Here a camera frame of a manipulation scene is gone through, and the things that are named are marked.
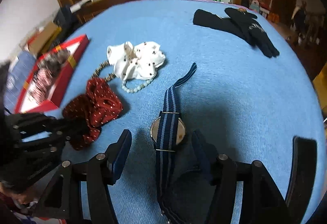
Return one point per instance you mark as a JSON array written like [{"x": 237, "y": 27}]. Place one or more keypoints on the brown furry scrunchie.
[{"x": 55, "y": 57}]

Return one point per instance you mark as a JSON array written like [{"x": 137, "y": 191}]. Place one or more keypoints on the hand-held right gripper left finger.
[{"x": 121, "y": 157}]

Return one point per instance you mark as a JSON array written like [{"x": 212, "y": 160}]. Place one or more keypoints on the black knitted glove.
[
  {"x": 258, "y": 32},
  {"x": 212, "y": 20}
]

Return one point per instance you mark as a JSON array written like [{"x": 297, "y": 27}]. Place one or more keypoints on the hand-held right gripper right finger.
[{"x": 201, "y": 155}]

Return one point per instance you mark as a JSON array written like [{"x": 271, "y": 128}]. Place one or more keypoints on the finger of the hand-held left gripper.
[
  {"x": 35, "y": 123},
  {"x": 40, "y": 148}
]

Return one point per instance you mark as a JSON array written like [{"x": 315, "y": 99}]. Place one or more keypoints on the red dotted scrunchie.
[{"x": 99, "y": 101}]

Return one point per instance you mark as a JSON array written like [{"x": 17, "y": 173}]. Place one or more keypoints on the pink striped scrunchie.
[{"x": 42, "y": 80}]

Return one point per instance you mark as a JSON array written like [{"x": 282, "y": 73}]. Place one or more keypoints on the blue knitted table cloth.
[{"x": 230, "y": 73}]

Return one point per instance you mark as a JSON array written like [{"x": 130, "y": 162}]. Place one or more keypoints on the red gift box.
[{"x": 58, "y": 92}]

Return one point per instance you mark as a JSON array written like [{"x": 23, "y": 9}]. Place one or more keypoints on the white dotted scrunchie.
[{"x": 143, "y": 65}]

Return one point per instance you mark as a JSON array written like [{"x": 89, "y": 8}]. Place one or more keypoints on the cardboard box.
[{"x": 44, "y": 36}]

